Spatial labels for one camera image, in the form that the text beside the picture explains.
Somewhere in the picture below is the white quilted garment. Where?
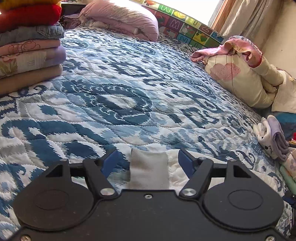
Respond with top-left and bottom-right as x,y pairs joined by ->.
106,148 -> 282,197

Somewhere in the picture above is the white purple panda garment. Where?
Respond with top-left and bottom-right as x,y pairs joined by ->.
253,115 -> 290,162

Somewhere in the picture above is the blue white patterned quilt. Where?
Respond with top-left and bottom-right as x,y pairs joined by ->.
1,28 -> 287,240

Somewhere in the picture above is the rolled cream floral garment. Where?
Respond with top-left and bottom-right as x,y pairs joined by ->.
281,153 -> 296,179

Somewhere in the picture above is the folded mint green garment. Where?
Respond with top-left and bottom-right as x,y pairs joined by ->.
280,165 -> 295,186

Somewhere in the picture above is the cream pink padded jacket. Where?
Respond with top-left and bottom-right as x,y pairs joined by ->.
191,36 -> 295,113

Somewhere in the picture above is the folded tan garment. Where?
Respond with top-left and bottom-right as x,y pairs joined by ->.
0,64 -> 63,95

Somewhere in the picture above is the folded white lilac garment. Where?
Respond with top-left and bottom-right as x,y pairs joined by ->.
1,46 -> 66,78

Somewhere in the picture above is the folded pink patterned garment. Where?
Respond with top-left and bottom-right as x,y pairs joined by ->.
0,40 -> 61,56

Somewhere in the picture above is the colourful alphabet foam mat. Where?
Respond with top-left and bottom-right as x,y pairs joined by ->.
135,0 -> 225,50

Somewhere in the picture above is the folded blue denim garment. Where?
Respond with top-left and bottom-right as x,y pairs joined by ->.
1,23 -> 64,47

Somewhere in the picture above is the folded pink duvet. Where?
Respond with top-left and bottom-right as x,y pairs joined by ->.
79,1 -> 159,42

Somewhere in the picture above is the beige curtain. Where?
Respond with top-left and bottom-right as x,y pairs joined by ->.
220,1 -> 283,47

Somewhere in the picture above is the folded red garment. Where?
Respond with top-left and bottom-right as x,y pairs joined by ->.
1,4 -> 62,33

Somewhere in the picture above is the folded yellow garment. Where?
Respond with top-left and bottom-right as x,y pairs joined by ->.
1,0 -> 60,11

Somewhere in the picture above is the wooden window frame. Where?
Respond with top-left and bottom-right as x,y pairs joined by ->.
209,0 -> 236,32

